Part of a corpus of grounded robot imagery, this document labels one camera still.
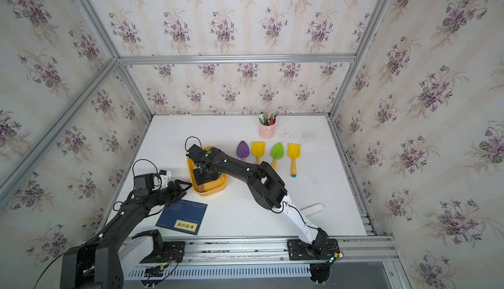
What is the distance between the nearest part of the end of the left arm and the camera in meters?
0.76

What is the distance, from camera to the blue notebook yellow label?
0.80 metres

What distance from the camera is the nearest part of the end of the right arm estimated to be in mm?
679

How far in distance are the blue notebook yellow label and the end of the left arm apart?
0.04 metres

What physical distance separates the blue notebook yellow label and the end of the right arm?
11 cm
